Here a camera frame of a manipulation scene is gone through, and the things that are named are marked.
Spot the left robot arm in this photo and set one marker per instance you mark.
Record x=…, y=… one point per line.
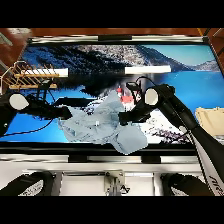
x=36, y=108

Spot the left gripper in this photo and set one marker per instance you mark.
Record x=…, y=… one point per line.
x=62, y=112

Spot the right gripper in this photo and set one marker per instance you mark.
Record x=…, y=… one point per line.
x=130, y=117

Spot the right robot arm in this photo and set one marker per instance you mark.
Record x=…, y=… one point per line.
x=200, y=136

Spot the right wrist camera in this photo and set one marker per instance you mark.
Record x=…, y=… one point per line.
x=132, y=87

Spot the beige wooden board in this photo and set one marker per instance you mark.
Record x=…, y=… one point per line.
x=211, y=120

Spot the light blue shirt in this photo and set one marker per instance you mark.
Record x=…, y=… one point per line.
x=100, y=128

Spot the silver frame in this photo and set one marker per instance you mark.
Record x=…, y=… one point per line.
x=100, y=166

